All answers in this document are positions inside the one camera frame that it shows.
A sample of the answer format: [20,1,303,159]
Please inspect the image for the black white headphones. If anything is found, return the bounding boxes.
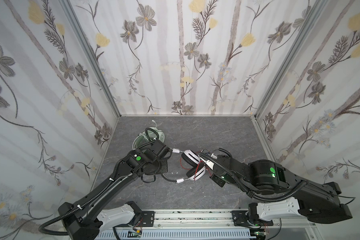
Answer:
[161,149,207,184]

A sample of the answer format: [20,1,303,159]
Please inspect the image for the green white headphones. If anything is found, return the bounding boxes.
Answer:
[132,120,165,150]

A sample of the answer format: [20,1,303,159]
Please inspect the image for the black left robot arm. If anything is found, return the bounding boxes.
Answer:
[39,128,172,240]

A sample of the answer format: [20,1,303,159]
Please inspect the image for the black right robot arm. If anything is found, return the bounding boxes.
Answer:
[199,149,353,225]

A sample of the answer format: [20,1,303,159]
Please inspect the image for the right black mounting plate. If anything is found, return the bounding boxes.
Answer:
[231,210,274,229]

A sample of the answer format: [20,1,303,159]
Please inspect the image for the black mounting plate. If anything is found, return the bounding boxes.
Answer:
[138,211,155,228]
[231,210,274,229]

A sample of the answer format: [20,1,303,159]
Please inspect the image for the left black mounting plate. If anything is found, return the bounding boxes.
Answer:
[138,211,155,228]

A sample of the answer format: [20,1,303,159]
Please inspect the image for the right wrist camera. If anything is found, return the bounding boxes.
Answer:
[200,154,215,170]

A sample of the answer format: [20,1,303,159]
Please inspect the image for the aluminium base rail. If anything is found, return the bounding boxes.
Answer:
[137,209,318,231]

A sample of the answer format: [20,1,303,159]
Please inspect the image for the white slotted cable duct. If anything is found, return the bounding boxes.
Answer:
[96,229,256,240]

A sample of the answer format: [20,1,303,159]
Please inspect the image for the black corrugated cable conduit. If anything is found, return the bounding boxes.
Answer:
[38,158,130,236]

